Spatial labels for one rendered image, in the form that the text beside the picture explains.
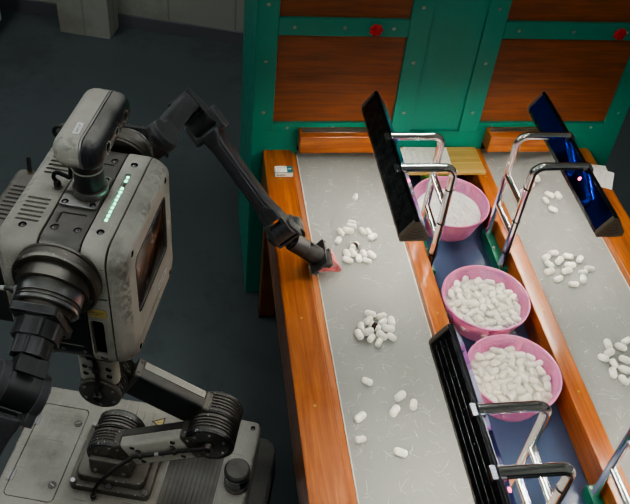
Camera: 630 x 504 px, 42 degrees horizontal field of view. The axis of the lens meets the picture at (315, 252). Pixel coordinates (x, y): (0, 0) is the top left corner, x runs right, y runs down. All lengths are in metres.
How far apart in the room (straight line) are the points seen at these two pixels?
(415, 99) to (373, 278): 0.70
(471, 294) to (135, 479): 1.11
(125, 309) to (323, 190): 1.31
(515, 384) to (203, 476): 0.90
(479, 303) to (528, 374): 0.27
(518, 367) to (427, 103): 1.02
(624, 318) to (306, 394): 1.03
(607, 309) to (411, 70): 1.00
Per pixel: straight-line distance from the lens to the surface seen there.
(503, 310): 2.53
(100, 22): 5.06
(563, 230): 2.87
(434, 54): 2.82
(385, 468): 2.11
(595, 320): 2.61
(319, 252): 2.42
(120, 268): 1.55
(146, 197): 1.66
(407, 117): 2.93
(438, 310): 2.43
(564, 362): 2.42
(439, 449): 2.17
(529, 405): 1.82
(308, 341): 2.29
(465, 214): 2.83
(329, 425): 2.12
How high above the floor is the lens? 2.51
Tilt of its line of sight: 43 degrees down
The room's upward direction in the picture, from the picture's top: 7 degrees clockwise
